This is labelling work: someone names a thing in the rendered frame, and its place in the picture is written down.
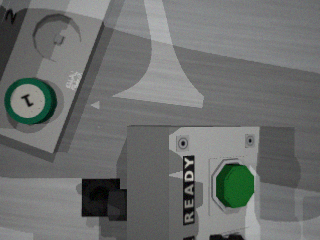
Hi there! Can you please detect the green screw cap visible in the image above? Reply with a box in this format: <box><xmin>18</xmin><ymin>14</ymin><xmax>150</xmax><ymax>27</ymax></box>
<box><xmin>4</xmin><ymin>78</ymin><xmax>57</xmax><ymax>124</ymax></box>

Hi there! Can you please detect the grey button housing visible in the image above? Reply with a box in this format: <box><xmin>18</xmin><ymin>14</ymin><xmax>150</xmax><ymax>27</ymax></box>
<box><xmin>82</xmin><ymin>126</ymin><xmax>260</xmax><ymax>240</ymax></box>

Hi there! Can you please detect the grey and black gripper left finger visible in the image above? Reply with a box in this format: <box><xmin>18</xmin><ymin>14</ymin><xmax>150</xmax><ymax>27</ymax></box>
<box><xmin>210</xmin><ymin>235</ymin><xmax>227</xmax><ymax>240</ymax></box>

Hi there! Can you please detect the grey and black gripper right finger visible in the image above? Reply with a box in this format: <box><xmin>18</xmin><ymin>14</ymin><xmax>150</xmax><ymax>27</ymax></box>
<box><xmin>226</xmin><ymin>235</ymin><xmax>244</xmax><ymax>240</ymax></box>

